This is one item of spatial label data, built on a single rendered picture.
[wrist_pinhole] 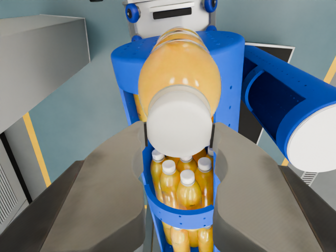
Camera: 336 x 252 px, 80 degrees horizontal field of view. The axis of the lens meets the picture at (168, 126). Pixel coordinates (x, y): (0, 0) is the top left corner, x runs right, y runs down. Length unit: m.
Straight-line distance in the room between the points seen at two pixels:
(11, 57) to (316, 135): 1.08
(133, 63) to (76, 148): 1.85
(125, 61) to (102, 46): 1.27
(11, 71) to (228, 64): 0.78
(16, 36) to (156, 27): 0.56
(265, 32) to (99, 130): 1.56
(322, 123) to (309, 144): 0.08
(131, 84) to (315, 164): 0.70
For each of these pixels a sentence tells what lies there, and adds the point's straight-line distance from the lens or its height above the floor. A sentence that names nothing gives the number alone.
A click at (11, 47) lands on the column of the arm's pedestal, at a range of 0.96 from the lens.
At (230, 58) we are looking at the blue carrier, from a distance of 0.38.
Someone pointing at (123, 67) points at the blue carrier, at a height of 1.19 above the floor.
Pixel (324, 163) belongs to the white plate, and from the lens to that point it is 0.90.
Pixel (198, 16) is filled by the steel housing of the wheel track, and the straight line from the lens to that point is 0.64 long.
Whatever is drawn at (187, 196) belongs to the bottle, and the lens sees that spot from 0.58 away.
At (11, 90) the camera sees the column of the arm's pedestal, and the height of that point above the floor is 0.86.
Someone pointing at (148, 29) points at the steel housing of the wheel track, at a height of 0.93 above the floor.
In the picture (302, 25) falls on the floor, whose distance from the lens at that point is 1.84.
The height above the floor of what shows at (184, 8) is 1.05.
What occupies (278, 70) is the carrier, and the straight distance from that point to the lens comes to 1.03.
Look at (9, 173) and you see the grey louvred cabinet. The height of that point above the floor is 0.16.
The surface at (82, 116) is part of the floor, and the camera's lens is 1.93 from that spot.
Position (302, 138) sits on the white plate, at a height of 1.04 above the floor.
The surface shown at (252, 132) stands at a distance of 1.85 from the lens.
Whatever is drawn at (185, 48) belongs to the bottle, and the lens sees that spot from 0.16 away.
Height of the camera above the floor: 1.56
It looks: 58 degrees down
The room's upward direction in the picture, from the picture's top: 179 degrees clockwise
